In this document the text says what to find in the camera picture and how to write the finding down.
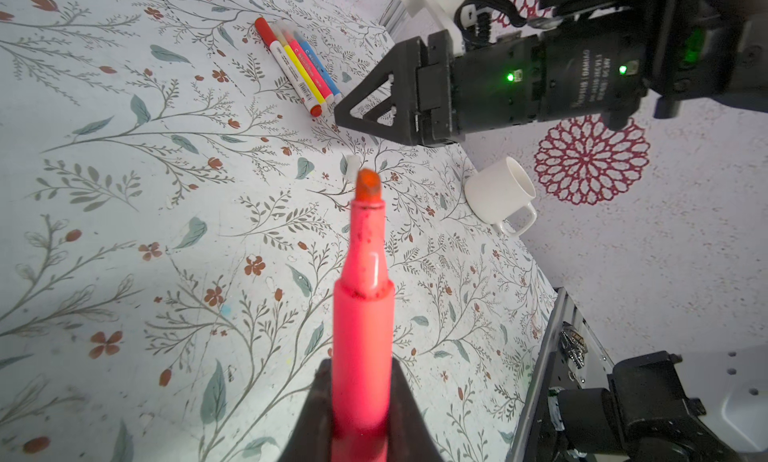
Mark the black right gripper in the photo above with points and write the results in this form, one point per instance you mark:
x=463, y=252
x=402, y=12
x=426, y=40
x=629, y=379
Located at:
x=579, y=69

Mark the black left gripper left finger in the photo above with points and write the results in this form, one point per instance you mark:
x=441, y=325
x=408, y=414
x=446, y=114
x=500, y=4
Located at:
x=311, y=438

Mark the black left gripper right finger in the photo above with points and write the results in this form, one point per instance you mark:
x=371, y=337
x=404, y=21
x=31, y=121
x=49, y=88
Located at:
x=408, y=436

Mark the pink highlighter pen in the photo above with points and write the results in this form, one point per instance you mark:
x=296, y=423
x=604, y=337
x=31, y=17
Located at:
x=363, y=322

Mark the red-pink highlighter pen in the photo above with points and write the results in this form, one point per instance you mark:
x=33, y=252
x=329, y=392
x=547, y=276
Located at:
x=315, y=76

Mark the blue marker pen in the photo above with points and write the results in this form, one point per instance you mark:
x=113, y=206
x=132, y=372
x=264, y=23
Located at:
x=318, y=64

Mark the yellow highlighter pen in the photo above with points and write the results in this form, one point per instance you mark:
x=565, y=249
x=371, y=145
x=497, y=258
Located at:
x=293, y=56

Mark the white pink-tip marker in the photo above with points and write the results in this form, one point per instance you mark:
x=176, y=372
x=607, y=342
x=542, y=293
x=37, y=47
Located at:
x=289, y=69

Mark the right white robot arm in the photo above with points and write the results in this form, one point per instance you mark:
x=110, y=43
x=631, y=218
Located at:
x=691, y=406

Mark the small translucent pen cap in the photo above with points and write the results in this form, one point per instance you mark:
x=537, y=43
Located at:
x=351, y=164

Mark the cream ceramic mug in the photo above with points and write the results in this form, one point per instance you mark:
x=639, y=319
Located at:
x=499, y=191

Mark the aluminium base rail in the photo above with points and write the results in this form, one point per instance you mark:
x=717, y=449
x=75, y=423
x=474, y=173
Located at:
x=535, y=438

